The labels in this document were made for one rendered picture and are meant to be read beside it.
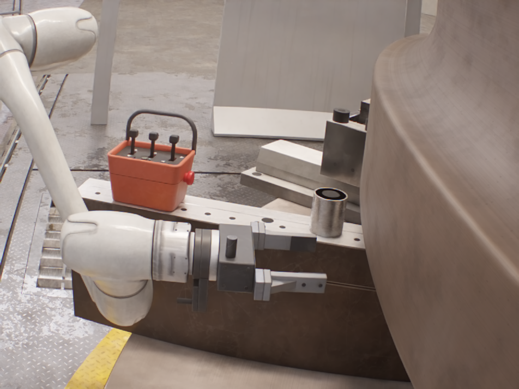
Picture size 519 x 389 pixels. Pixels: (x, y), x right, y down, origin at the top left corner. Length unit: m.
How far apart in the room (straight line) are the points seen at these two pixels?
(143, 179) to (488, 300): 1.18
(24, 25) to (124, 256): 0.59
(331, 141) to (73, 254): 1.79
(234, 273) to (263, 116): 3.75
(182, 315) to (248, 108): 3.01
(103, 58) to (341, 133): 2.32
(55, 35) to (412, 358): 0.94
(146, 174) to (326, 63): 3.16
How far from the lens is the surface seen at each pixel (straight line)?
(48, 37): 1.45
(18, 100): 1.29
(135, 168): 1.78
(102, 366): 2.37
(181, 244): 1.07
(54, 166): 1.27
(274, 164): 3.01
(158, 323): 1.95
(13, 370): 2.34
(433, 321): 0.90
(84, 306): 2.02
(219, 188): 3.84
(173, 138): 1.80
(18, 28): 1.43
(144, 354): 1.91
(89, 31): 1.52
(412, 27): 5.04
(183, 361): 1.90
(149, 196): 1.80
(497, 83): 1.08
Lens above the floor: 1.41
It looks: 22 degrees down
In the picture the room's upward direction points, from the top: 6 degrees clockwise
